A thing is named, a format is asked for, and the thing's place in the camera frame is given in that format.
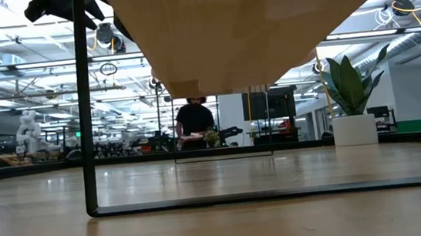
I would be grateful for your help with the wooden shelf with black frame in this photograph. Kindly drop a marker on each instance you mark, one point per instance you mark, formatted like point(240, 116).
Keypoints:
point(256, 32)

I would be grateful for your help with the black background robot arm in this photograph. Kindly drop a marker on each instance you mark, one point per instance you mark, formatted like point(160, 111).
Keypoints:
point(231, 133)

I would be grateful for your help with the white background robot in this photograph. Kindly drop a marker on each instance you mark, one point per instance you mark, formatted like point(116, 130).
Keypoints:
point(28, 131)

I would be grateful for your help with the person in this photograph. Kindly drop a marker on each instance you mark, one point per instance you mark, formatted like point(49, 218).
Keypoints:
point(194, 121)

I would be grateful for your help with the small background potted plant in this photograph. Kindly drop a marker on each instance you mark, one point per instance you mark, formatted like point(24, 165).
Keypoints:
point(211, 137)

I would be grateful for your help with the black background monitor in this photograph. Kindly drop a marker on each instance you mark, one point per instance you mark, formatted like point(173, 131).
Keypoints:
point(269, 104)

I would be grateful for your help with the green plant in white pot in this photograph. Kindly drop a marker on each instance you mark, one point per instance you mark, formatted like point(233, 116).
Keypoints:
point(354, 127)

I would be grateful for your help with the small background monitor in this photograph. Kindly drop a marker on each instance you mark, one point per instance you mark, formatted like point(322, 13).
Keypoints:
point(378, 112)

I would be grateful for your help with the green panel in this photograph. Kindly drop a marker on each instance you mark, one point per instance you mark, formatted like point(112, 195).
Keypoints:
point(412, 125)

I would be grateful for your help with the black table rig frame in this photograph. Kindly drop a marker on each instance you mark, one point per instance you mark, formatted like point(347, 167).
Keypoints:
point(26, 171)

